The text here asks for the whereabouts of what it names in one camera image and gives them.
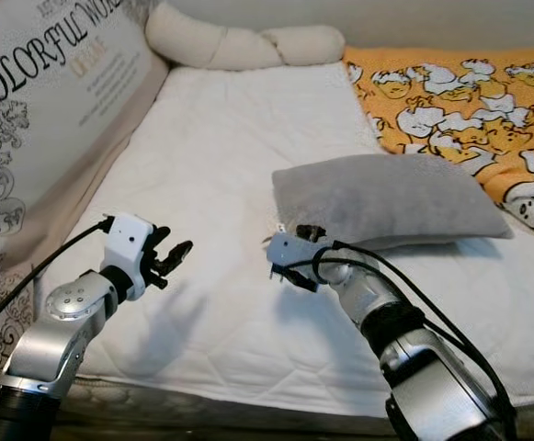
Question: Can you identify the grey pillow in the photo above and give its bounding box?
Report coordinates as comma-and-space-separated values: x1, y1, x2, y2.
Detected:
271, 153, 514, 251

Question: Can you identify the white quilted mattress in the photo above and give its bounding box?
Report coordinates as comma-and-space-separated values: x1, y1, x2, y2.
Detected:
28, 64, 534, 410

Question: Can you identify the grey bed base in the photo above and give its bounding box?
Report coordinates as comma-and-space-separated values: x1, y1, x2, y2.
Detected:
55, 372, 534, 441

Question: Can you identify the printed grey lettered cushion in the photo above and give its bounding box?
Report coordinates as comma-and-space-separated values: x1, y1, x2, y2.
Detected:
0, 0, 168, 387

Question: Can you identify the yellow cartoon egg blanket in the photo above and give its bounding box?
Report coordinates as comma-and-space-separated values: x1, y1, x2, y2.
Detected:
345, 46, 534, 249

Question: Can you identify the beige knotted bolster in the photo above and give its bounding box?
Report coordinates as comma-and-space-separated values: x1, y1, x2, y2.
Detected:
145, 2, 346, 73

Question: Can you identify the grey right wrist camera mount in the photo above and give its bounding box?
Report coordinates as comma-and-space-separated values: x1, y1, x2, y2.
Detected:
267, 232, 332, 284

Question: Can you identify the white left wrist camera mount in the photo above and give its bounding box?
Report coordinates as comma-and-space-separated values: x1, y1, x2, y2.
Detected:
106, 213, 155, 300

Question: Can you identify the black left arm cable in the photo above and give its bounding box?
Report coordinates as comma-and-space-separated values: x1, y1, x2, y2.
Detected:
0, 218, 116, 345

